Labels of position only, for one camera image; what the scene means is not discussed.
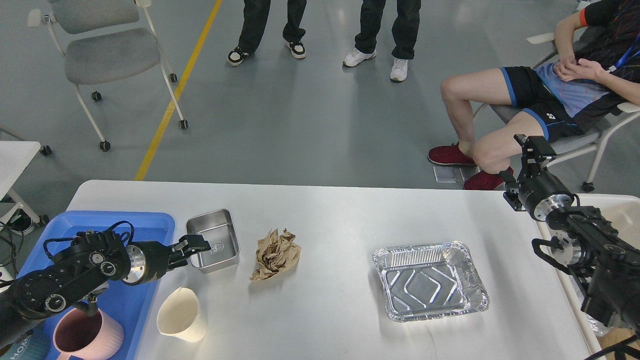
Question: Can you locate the crumpled brown paper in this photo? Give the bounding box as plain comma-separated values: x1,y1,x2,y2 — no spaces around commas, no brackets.
249,228,302,281

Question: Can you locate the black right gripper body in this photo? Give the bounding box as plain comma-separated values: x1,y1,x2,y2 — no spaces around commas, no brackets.
516,171,575,222

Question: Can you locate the teal mug with tea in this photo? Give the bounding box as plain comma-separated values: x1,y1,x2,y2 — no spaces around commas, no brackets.
0,332,51,360

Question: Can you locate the person with white sneakers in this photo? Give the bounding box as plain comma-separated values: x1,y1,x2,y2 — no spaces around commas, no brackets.
342,0,422,82

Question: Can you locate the person in black trousers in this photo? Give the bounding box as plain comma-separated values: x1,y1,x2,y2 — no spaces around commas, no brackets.
227,0,308,67

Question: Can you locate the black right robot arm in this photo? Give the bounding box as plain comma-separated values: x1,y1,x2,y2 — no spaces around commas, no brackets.
499,134,640,360

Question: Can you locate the small white side table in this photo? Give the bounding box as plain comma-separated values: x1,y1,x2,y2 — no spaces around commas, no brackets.
0,140,50,227

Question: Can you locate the grey chair under person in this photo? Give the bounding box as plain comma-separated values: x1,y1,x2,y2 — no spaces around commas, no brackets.
473,26,639,192

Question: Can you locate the grey office chair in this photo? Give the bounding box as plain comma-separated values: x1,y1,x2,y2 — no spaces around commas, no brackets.
27,0,178,122

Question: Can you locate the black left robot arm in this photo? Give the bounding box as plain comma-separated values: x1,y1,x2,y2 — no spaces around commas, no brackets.
1,224,211,346

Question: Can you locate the aluminium foil tray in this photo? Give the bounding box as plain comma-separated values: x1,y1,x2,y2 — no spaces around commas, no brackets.
371,240,490,322

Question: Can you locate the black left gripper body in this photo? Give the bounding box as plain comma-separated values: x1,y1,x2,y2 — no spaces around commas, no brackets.
122,241,188,286

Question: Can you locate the cream paper cup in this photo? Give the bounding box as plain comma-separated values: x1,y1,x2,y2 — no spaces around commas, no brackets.
156,287,208,343

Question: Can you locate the seated person in shorts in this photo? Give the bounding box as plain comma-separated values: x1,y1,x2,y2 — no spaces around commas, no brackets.
428,0,640,191

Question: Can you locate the square stainless steel container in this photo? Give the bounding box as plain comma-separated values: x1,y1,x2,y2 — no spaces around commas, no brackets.
185,209,240,274

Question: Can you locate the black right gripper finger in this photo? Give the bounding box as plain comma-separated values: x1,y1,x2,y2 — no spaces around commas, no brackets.
499,170,524,211
514,134,557,173

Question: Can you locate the white waste bin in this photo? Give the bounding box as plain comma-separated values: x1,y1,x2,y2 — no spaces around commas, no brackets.
532,194,639,360

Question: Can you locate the blue plastic tray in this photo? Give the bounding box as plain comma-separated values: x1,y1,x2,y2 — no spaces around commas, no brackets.
18,210,175,360

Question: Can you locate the pink ribbed mug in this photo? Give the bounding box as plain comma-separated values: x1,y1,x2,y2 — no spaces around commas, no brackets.
52,309,124,360

